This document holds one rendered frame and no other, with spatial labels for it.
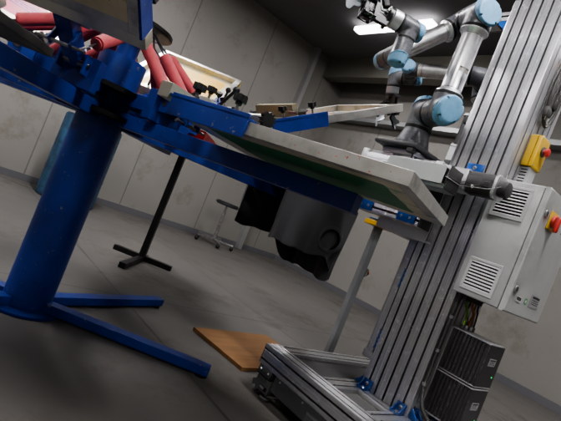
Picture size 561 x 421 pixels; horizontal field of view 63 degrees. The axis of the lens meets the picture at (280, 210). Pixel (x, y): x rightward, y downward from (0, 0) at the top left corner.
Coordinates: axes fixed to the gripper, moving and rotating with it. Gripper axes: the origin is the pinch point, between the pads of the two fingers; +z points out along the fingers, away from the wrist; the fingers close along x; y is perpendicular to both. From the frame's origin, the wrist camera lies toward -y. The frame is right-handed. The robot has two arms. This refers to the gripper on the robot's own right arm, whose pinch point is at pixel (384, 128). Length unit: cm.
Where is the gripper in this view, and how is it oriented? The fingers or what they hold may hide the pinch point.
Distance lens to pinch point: 287.7
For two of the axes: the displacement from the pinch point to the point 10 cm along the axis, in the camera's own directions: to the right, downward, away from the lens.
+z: -1.3, 9.8, 1.5
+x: 8.7, 0.4, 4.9
